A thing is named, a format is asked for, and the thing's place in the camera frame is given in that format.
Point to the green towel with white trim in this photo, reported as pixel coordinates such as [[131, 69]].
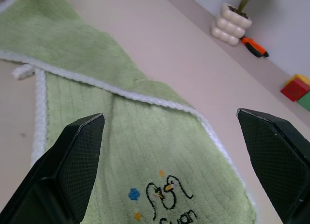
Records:
[[135, 136]]

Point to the green plant stems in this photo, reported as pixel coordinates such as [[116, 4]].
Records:
[[245, 1]]

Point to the green toy block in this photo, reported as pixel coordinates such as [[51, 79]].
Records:
[[305, 101]]

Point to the red toy cube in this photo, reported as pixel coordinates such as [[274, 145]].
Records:
[[294, 89]]

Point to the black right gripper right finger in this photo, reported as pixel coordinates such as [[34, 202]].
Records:
[[278, 156]]

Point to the cream bubble-shaped plant pot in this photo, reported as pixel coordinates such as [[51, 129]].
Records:
[[230, 25]]

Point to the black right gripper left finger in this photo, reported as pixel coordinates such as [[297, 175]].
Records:
[[70, 165]]

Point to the yellow toy block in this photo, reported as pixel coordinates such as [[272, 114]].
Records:
[[300, 78]]

